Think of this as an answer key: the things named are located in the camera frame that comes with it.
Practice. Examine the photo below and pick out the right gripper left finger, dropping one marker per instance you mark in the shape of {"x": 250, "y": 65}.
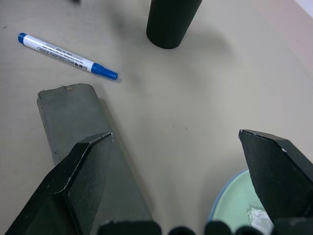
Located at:
{"x": 78, "y": 176}

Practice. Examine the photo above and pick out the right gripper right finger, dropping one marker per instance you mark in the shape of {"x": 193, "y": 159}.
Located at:
{"x": 278, "y": 171}

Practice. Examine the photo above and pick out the white tissue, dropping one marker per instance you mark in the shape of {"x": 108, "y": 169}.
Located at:
{"x": 259, "y": 219}

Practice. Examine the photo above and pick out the light green plate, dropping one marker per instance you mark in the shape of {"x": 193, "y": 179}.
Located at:
{"x": 232, "y": 203}

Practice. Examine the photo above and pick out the grey rectangular case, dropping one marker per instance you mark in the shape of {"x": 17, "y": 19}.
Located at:
{"x": 68, "y": 112}

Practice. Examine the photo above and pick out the light blue plate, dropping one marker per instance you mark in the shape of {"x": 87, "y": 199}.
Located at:
{"x": 214, "y": 201}

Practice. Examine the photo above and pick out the blue capped whiteboard marker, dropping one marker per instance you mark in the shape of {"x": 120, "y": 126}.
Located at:
{"x": 66, "y": 57}

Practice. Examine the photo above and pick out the black plastic cup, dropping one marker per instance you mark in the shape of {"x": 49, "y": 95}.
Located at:
{"x": 171, "y": 22}

